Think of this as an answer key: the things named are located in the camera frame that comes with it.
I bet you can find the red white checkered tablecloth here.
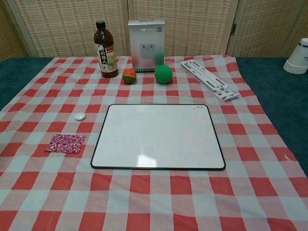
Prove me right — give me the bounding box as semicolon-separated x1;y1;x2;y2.
0;54;308;231

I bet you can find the white folding laptop stand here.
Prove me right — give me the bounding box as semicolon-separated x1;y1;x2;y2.
180;60;241;103

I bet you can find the dark sauce bottle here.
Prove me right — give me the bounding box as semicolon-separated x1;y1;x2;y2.
93;21;119;78

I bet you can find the white paper cup stack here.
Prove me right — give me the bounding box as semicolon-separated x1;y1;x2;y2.
283;38;308;74

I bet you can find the orange and green ball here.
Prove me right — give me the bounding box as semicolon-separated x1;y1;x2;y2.
122;68;137;85

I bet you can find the silver earbuds box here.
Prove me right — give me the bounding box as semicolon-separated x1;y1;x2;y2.
127;19;166;73

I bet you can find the white board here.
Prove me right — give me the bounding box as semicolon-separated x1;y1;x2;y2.
90;103;226;171

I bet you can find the teal table cover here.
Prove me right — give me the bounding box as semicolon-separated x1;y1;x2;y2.
0;55;308;169

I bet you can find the woven bamboo folding screen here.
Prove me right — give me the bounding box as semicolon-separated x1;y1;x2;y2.
0;0;308;62

